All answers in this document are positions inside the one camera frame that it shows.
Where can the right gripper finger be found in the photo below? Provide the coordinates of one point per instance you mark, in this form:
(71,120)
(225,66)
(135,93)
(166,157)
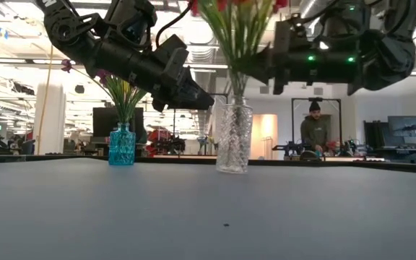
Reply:
(265,68)

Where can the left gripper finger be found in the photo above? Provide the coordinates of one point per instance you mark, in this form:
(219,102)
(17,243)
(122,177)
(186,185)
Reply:
(193,97)

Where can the clear cut-glass vase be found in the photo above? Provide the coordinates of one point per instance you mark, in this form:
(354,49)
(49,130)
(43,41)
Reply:
(234,144)

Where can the purple flower spray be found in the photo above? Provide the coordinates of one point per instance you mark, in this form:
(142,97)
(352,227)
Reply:
(66,65)
(103,76)

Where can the blue glass vase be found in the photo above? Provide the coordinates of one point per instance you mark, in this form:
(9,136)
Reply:
(122,148)

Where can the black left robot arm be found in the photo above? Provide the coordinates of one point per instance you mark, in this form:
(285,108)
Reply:
(121,61)

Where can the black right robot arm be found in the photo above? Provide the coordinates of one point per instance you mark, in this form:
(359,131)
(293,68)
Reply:
(385,61)

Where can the red background machine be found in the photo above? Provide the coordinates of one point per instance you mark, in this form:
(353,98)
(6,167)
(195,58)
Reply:
(161,139)

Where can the person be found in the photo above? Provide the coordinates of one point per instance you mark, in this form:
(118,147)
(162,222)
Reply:
(314,130)

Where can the background robot arms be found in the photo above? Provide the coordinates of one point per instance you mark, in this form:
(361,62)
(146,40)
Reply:
(291,148)

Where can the small black ceiling dome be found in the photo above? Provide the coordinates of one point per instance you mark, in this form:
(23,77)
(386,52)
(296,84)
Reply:
(79,89)

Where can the black panel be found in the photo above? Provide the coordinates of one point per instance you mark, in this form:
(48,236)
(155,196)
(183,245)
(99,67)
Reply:
(376,135)

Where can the white pillar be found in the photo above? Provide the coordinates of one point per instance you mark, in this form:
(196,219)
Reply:
(54,119)

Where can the dark desk monitor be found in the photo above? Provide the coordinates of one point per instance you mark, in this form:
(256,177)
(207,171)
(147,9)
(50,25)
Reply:
(406,124)

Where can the square wall vent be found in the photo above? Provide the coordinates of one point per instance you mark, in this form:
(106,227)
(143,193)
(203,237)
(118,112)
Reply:
(318,91)
(264,90)

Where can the silver ventilation duct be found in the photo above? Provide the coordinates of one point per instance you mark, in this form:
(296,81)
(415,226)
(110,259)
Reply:
(203,122)

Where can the black metal frame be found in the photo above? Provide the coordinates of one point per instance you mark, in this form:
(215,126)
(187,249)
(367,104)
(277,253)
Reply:
(316,99)

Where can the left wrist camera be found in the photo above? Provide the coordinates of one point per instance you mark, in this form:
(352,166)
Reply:
(132,21)

